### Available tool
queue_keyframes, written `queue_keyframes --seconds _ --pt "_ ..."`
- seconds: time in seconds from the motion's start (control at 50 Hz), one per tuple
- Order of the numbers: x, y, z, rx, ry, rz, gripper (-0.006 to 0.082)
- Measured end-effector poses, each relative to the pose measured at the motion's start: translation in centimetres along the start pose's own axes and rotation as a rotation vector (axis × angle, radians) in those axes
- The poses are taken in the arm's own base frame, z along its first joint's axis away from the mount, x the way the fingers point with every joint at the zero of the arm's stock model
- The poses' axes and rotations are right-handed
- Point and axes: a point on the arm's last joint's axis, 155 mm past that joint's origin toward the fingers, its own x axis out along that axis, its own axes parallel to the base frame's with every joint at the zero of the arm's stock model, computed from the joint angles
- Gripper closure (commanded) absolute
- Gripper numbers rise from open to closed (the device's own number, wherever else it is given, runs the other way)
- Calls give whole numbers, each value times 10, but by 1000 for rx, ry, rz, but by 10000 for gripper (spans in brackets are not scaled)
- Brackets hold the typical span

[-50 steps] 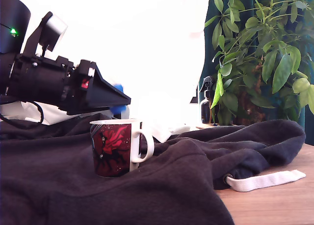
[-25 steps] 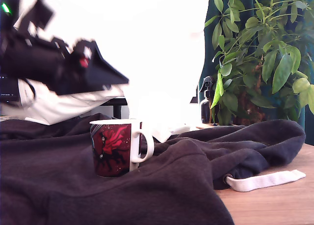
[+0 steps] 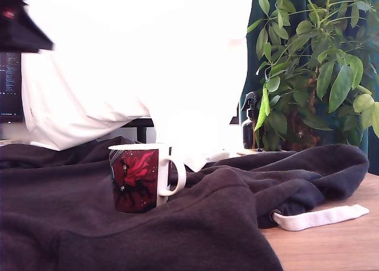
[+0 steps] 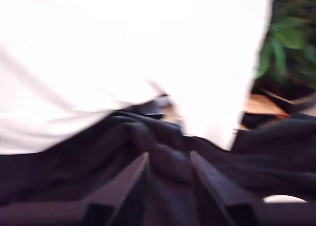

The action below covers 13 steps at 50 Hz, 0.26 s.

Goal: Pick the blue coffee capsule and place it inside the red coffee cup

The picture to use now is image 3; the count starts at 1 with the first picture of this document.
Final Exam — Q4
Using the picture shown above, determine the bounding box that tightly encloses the red illustrated coffee mug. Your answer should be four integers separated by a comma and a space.
108, 144, 187, 215

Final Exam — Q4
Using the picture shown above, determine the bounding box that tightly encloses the monitor showing code text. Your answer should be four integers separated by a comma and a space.
0, 51, 24, 123

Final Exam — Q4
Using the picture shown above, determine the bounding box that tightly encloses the white draped cloth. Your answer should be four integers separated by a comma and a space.
21, 0, 256, 173

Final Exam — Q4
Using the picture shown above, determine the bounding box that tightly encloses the black spray bottle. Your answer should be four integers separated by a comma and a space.
240, 91, 263, 150

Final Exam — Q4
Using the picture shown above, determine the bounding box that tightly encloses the dark hooded sweatshirt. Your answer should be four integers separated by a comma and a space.
0, 135, 370, 271

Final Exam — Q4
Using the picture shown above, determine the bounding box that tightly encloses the green leafy houseplant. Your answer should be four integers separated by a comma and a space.
247, 0, 379, 152

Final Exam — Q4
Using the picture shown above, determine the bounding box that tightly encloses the white flat drawstring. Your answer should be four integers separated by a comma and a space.
272, 204, 370, 232

